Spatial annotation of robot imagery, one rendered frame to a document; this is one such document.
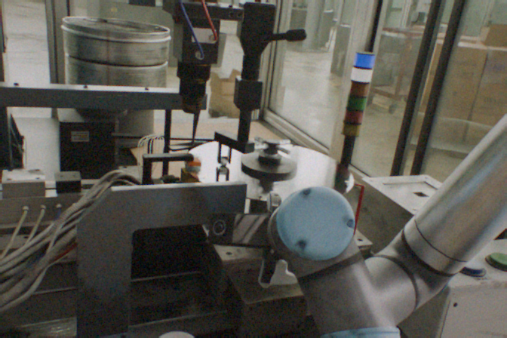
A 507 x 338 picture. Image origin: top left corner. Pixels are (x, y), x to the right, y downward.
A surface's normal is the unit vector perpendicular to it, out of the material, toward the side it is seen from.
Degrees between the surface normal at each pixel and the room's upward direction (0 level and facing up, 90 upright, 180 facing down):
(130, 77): 90
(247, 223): 60
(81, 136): 90
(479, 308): 90
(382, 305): 52
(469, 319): 90
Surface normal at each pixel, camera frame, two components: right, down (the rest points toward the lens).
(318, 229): 0.07, -0.20
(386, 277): 0.33, -0.78
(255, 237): -0.43, -0.26
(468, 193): -0.74, 0.13
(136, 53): 0.52, 0.36
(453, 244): -0.42, 0.43
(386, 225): -0.92, 0.04
